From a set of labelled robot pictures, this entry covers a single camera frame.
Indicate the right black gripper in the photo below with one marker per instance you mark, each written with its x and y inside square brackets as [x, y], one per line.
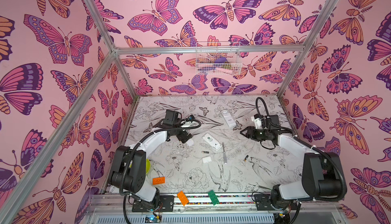
[250, 133]

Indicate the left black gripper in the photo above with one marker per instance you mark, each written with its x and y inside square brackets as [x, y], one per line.
[184, 137]

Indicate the white battery cover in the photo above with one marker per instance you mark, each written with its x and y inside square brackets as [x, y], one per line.
[190, 142]
[206, 159]

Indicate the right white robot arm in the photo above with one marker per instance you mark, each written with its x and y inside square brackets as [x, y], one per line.
[322, 177]

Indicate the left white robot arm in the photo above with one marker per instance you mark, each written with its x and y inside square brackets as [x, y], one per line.
[128, 169]

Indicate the orange brick on table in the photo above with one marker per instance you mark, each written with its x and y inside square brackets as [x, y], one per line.
[158, 180]

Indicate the small circuit board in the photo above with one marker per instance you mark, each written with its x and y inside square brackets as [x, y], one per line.
[153, 219]

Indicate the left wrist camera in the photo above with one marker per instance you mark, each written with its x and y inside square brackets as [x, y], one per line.
[187, 122]

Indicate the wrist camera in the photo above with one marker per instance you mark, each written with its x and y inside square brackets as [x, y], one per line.
[259, 121]
[187, 122]

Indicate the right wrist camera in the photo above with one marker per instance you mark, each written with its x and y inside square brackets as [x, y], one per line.
[259, 121]

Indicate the orange brick on rail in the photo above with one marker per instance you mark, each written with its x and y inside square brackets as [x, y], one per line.
[182, 198]

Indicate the green brick on rail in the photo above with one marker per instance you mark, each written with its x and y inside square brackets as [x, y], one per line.
[213, 197]

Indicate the white wire basket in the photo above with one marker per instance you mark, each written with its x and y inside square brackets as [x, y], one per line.
[219, 60]

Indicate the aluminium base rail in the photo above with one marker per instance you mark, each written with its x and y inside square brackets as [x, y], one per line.
[234, 208]

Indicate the aluminium cage frame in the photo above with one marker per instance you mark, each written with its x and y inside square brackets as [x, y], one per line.
[26, 52]

